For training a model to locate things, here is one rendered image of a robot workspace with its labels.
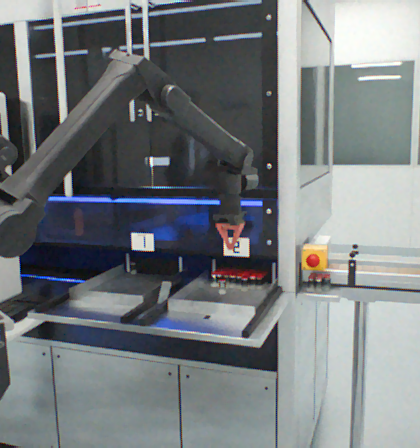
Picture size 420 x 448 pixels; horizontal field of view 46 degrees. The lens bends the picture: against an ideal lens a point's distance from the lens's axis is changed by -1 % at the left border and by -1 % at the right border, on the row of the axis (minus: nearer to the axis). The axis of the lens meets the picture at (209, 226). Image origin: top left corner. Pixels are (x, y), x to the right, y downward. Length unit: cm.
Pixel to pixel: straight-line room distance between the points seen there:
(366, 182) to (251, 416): 462
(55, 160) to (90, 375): 131
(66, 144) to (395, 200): 550
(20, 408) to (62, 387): 26
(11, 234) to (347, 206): 556
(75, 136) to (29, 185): 11
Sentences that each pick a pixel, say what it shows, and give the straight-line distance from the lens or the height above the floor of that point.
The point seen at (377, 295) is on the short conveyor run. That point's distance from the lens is 170.
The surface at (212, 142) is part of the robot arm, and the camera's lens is 115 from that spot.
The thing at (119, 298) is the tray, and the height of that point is 90.
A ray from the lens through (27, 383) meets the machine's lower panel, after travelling 225.
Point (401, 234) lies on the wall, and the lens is 622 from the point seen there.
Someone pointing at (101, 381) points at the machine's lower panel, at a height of 46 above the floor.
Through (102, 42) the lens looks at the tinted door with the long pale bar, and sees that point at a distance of 182.
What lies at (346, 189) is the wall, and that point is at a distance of 616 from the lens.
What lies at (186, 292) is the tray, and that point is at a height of 89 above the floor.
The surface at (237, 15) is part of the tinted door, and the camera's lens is 163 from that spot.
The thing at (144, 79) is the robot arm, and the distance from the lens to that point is 92.
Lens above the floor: 136
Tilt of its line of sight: 10 degrees down
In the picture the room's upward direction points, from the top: 1 degrees counter-clockwise
